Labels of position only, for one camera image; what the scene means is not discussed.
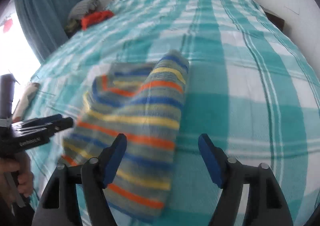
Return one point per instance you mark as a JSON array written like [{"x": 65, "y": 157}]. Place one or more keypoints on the teal curtain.
[{"x": 43, "y": 23}]

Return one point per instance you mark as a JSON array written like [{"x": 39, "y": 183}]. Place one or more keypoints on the red garment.
[{"x": 95, "y": 18}]

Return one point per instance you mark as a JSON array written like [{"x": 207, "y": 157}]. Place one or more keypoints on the dark bedside table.
[{"x": 275, "y": 19}]

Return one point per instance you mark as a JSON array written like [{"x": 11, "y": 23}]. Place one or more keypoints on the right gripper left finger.
[{"x": 59, "y": 203}]

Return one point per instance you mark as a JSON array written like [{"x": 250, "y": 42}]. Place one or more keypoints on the striped knitted sweater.
[{"x": 145, "y": 103}]

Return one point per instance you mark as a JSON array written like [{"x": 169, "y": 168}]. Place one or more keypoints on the person's left hand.
[{"x": 20, "y": 165}]

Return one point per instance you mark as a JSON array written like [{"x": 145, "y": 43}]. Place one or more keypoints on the grey knitted garment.
[{"x": 81, "y": 9}]

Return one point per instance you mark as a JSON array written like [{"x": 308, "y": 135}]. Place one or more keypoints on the small folded cloth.
[{"x": 27, "y": 97}]

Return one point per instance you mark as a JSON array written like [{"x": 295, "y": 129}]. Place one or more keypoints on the teal plaid bedspread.
[{"x": 250, "y": 89}]

